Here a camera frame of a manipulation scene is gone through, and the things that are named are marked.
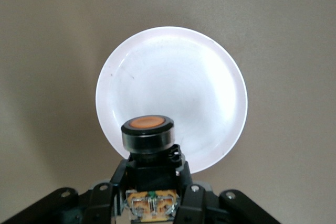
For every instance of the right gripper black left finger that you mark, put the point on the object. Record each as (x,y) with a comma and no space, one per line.
(105,203)

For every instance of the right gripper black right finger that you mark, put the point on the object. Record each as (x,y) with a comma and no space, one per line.
(194,205)

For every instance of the orange push-button switch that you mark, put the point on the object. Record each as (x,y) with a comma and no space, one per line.
(147,140)

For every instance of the pink round plate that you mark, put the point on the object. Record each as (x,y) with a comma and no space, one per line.
(170,77)

